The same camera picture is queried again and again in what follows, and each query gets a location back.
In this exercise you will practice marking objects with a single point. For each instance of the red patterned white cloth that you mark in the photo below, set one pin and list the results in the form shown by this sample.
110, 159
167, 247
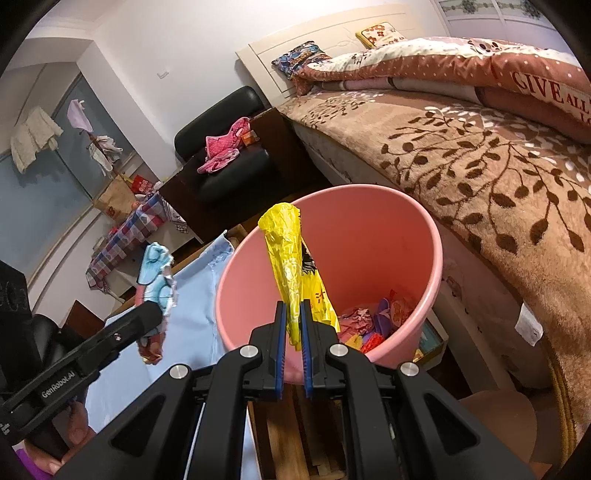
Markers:
178, 219

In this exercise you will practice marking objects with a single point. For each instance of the white low table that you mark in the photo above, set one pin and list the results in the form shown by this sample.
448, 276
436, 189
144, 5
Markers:
121, 279

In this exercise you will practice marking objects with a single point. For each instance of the dark object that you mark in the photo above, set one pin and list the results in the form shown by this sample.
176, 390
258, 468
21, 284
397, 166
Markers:
9, 295

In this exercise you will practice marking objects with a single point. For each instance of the hanging lavender cloth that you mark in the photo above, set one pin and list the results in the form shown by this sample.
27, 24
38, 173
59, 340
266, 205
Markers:
79, 115

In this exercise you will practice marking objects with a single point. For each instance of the pink cloth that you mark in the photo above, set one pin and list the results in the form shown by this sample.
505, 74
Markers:
221, 147

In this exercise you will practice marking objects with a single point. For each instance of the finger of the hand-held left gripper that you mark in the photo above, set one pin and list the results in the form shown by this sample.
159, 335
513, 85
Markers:
115, 334

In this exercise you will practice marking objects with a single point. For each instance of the person's left hand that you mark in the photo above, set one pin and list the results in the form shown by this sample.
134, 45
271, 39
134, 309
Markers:
81, 429

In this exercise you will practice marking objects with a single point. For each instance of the dark wooden nightstand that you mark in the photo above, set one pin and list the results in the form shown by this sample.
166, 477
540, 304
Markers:
286, 157

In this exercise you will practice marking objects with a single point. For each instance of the small orange box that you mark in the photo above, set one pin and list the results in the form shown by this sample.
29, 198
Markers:
249, 137

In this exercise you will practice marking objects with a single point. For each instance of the person's left forearm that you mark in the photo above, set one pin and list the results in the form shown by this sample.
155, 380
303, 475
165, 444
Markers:
27, 468

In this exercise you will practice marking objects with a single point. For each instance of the blue patterned pillow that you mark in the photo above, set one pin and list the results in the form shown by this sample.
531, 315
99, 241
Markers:
300, 57

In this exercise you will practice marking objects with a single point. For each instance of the hanging beige towel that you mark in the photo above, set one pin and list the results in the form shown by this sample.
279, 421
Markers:
34, 138

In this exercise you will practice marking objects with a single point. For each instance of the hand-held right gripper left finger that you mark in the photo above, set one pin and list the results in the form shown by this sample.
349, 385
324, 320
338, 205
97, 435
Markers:
280, 350

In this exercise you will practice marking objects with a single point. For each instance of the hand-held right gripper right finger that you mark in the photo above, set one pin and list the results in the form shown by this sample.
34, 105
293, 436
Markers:
305, 350

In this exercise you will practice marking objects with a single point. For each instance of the purple face mask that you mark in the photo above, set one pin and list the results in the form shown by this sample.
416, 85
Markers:
382, 318

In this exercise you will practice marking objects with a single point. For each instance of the folded patchwork quilt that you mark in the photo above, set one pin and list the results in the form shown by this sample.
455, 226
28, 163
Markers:
461, 64

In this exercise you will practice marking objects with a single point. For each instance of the black leather chair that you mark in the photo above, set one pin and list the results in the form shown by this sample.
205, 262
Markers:
41, 337

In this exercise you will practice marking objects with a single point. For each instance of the pink plastic bucket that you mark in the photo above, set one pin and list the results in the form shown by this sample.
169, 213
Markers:
369, 240

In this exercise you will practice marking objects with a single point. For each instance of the colourful cardboard box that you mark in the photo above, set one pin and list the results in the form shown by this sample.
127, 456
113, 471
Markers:
431, 341

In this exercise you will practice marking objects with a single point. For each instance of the round wooden stool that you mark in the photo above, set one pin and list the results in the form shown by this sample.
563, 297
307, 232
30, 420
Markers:
503, 424

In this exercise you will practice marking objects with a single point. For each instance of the frosted glass sliding door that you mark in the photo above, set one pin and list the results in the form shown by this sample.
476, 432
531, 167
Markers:
46, 207

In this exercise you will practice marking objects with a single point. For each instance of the yellow plastic bag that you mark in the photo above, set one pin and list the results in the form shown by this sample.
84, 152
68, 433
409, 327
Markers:
281, 249

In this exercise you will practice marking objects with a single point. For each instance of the checkered cloth side table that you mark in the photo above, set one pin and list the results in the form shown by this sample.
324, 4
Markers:
124, 235

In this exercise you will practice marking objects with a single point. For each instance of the black leather armchair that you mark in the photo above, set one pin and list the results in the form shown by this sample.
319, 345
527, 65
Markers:
231, 180

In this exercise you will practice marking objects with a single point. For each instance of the yellow floral pillow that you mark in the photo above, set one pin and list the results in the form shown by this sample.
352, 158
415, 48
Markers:
381, 34

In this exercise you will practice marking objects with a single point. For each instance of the red gift box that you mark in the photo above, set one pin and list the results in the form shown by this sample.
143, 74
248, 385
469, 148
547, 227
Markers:
142, 184

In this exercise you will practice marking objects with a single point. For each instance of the light blue tablecloth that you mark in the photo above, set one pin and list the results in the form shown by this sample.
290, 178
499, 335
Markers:
194, 295

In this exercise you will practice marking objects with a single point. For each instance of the hanging white patterned cloth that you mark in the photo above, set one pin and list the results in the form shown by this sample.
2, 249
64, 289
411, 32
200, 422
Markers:
105, 154

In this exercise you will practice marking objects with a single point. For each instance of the dark wooden side table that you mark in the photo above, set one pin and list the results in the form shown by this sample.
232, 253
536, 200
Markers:
184, 194

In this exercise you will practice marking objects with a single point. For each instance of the red foam fruit net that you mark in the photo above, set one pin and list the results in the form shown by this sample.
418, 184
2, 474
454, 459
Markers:
371, 343

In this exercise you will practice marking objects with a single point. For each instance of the brown paper bag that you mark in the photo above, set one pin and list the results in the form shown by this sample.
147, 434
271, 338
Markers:
113, 201

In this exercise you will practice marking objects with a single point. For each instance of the blue and red cartoon wrapper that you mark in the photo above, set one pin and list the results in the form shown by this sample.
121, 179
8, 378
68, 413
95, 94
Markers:
154, 272

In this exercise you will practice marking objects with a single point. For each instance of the white wardrobe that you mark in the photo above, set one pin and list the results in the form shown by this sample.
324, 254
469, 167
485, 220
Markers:
498, 16

